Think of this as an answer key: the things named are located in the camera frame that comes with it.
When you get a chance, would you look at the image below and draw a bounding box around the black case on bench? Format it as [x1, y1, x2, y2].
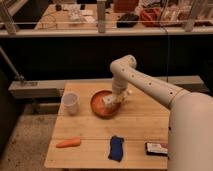
[116, 13, 139, 28]

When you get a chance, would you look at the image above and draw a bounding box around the black and white box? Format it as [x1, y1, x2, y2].
[145, 142, 168, 156]

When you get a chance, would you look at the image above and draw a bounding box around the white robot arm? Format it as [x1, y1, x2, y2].
[110, 55, 213, 171]

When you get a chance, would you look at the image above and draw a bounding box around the white paper cup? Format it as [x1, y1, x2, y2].
[61, 92, 79, 115]

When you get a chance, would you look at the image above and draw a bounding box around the orange ceramic bowl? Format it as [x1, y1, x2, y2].
[90, 90, 121, 118]

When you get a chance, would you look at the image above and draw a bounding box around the blue cloth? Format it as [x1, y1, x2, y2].
[108, 136, 124, 162]

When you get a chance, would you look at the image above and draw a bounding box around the wooden table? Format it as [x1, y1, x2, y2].
[45, 81, 169, 171]

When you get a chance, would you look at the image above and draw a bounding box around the orange carrot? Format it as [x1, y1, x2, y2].
[56, 138, 81, 148]

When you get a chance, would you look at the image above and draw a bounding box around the grey metal tripod leg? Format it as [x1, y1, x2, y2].
[0, 45, 39, 87]

